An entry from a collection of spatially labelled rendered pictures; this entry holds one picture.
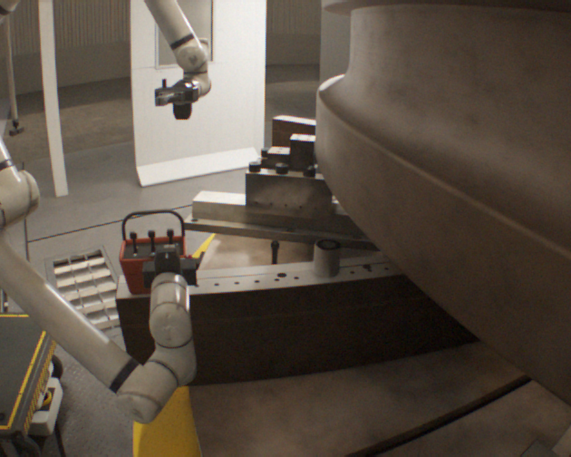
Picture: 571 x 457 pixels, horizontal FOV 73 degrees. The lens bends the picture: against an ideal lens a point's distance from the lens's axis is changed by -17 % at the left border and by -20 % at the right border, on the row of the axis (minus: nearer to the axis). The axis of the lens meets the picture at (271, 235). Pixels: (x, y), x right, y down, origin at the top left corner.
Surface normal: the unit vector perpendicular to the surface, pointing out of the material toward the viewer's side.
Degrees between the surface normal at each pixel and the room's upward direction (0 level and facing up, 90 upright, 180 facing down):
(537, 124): 90
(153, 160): 90
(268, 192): 90
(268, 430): 0
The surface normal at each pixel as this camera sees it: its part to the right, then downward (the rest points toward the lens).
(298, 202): -0.21, 0.43
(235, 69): 0.51, 0.39
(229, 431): 0.01, -0.90
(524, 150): -0.87, -0.12
